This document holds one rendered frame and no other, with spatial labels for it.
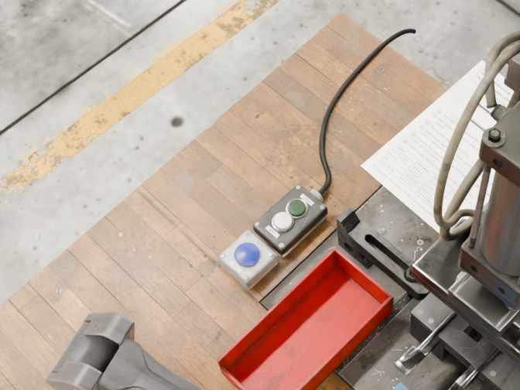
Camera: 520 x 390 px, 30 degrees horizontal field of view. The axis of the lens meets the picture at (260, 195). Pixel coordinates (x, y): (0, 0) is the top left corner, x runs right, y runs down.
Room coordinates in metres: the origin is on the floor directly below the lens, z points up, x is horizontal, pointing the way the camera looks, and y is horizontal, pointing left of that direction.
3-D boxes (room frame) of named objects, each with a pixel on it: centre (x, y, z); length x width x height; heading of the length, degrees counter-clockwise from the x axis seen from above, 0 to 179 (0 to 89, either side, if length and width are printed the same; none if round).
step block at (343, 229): (0.65, -0.14, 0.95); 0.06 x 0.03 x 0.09; 34
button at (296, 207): (0.73, -0.05, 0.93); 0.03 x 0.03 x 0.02
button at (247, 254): (0.66, 0.04, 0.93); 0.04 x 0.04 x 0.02
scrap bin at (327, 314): (0.51, -0.03, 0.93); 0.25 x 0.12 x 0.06; 124
